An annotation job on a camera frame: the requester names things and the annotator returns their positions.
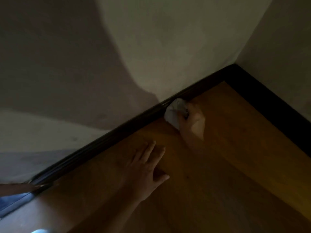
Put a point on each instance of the person's right forearm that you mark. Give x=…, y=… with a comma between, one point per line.
x=206, y=172

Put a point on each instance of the person's left forearm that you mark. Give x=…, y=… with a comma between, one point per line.
x=109, y=213

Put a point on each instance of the person's left hand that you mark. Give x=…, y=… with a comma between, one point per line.
x=143, y=177

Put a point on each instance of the person's right hand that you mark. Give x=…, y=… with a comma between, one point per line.
x=194, y=126

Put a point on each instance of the grey cleaning cloth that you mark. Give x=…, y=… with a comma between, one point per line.
x=172, y=116

